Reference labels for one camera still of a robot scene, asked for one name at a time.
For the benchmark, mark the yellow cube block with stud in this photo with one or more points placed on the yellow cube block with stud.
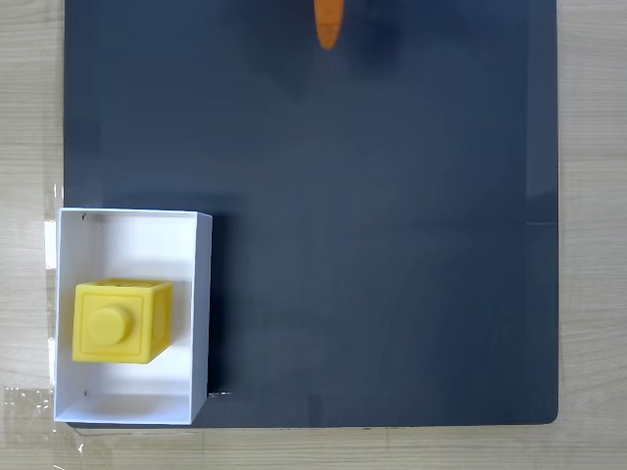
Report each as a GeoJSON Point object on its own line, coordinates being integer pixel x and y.
{"type": "Point", "coordinates": [112, 323]}

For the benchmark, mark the white open cardboard box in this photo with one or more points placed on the white open cardboard box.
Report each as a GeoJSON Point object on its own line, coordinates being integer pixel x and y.
{"type": "Point", "coordinates": [191, 294]}

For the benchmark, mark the dark grey table mat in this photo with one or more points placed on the dark grey table mat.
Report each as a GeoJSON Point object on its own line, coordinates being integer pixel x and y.
{"type": "Point", "coordinates": [343, 245]}

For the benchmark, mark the clear tape strip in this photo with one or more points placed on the clear tape strip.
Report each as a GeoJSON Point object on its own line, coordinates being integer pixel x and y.
{"type": "Point", "coordinates": [51, 230]}

